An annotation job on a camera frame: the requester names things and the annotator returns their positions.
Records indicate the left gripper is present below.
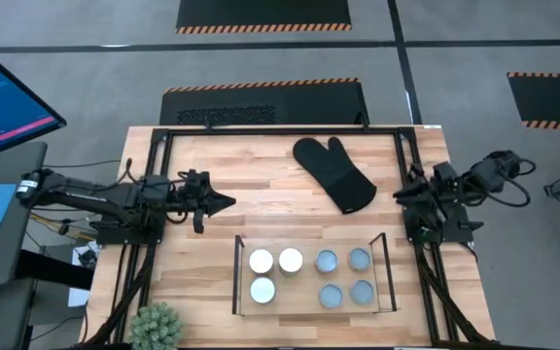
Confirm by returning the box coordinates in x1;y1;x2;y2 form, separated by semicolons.
182;187;237;234

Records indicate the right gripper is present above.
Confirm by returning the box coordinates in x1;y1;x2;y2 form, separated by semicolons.
393;174;459;215

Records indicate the short can with PEAS label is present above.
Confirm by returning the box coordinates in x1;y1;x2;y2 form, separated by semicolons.
347;247;372;272

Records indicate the light blue short can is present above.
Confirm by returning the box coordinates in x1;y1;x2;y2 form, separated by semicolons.
318;283;345;310

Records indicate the black oven mitt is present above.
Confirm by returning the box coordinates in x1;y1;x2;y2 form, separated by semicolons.
292;135;378;216

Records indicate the black perforated hazard-striped mat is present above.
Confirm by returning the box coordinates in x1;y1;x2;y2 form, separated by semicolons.
158;77;370;126

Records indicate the small green potted plant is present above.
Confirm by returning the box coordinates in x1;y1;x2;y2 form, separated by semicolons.
128;301;185;350

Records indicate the black hazard-striped floor mat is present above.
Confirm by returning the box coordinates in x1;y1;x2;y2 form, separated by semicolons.
175;0;353;35
507;71;560;131

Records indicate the dark grey workstation desk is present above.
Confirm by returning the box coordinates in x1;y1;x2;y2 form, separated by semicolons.
0;140;95;350

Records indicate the black monitor with blue screen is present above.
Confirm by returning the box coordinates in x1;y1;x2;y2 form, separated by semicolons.
0;36;68;165

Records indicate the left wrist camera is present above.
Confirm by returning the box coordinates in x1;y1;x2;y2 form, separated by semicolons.
182;168;212;190

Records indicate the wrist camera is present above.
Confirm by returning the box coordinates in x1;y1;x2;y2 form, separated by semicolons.
433;161;459;184
182;168;212;190

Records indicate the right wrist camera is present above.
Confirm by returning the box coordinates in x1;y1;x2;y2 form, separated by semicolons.
433;161;459;184

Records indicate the black aluminium table frame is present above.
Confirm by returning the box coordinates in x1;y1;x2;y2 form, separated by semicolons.
79;124;498;350

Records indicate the wooden shelf with black frame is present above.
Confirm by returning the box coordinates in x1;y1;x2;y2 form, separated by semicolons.
230;231;399;317

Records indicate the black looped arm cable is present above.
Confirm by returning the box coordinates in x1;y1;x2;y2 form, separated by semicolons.
503;150;538;209

